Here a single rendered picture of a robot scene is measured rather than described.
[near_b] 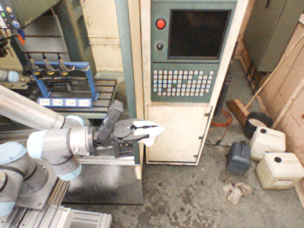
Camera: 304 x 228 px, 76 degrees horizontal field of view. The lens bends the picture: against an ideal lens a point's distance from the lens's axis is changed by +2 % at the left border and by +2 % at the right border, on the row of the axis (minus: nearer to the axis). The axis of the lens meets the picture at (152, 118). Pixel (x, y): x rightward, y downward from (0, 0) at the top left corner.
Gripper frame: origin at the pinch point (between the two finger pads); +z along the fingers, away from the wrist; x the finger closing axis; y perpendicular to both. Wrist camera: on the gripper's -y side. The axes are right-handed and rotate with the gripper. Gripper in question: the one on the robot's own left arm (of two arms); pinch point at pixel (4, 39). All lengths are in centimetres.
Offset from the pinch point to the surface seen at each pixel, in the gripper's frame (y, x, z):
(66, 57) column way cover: 37, 21, 41
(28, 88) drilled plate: 40.4, 2.4, -6.5
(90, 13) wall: 7, 43, 81
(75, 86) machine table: 48, 37, 7
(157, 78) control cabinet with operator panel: 13, 115, -27
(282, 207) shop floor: 137, 241, -67
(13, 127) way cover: 63, -9, -33
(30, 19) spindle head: -17.8, 32.5, -10.1
